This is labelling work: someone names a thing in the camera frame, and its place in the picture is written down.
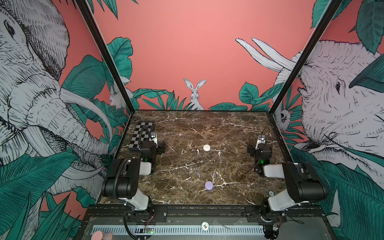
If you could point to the black white checkerboard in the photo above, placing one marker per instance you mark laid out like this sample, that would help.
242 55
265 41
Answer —
141 133

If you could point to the poker chip near right base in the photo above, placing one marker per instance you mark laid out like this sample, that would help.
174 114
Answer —
271 193

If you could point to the poker chip on duct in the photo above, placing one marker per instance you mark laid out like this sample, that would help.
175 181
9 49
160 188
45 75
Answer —
205 226

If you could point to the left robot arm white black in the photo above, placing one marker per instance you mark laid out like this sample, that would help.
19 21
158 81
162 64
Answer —
122 180

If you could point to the black mounting rail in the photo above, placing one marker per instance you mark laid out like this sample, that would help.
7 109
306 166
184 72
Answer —
162 213

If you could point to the purple earbud charging case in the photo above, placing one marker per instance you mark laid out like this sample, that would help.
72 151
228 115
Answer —
209 185

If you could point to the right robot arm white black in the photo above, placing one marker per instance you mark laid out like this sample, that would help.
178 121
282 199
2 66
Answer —
303 184

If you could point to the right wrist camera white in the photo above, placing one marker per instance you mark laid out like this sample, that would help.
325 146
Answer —
261 140

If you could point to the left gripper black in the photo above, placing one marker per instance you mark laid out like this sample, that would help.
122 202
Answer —
147 144

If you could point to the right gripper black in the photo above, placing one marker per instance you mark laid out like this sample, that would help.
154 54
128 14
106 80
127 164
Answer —
261 149

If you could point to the white slotted cable duct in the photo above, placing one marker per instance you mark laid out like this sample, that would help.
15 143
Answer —
175 230

